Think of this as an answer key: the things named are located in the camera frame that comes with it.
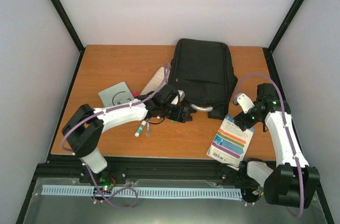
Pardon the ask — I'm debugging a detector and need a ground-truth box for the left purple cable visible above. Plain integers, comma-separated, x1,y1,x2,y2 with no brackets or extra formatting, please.
61,62,172,208

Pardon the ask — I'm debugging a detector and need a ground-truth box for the colourful workbook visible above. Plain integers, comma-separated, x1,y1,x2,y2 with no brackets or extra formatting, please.
206,115,255,170

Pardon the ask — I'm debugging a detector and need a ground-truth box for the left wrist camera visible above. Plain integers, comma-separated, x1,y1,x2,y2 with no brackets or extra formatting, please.
171,90,185,105

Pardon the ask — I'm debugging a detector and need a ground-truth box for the black mounting rail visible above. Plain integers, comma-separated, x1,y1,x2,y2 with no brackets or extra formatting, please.
33,155,257,187

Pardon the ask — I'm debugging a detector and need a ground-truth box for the white glue stick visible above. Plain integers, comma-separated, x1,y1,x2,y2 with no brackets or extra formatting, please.
134,120,147,137

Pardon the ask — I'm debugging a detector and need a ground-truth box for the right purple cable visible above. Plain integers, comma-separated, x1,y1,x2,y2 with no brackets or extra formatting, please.
233,73,305,219

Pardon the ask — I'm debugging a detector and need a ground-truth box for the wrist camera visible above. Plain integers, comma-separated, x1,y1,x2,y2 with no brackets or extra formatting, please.
171,90,185,105
233,93,254,114

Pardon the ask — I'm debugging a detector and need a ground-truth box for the grey paperback book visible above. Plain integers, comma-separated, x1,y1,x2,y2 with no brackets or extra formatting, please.
98,82,134,107

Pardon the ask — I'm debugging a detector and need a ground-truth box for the right black frame post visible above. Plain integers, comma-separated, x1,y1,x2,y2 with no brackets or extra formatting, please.
267,0,324,52

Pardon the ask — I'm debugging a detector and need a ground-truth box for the light blue cable duct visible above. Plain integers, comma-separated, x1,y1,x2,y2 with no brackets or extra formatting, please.
41,185,242,201

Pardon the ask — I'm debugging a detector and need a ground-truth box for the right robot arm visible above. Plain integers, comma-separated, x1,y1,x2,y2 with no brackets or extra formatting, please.
233,83,320,209

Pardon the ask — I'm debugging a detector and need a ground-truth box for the black frame post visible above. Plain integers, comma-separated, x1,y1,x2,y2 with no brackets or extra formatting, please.
267,0,324,52
33,0,86,54

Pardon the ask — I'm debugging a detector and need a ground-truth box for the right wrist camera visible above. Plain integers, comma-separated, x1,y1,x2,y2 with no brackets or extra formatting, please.
233,93,254,114

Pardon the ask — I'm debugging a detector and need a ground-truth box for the purple cable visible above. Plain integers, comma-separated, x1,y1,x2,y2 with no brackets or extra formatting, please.
61,62,172,208
233,73,305,219

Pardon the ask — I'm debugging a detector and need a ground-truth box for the clear pen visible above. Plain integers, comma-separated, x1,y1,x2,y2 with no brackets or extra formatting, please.
146,122,150,136

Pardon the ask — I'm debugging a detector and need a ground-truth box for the beige ribbed pencil case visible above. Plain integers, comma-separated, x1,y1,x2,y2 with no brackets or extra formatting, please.
140,67,169,95

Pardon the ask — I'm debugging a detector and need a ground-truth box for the left black frame post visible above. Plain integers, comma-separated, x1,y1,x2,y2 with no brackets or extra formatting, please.
33,0,86,54

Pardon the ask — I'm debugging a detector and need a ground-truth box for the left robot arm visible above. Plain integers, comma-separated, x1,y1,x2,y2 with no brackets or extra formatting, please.
62,84,192,183

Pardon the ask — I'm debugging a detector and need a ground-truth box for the black student backpack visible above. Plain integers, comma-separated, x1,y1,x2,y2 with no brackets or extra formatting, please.
168,38,238,120

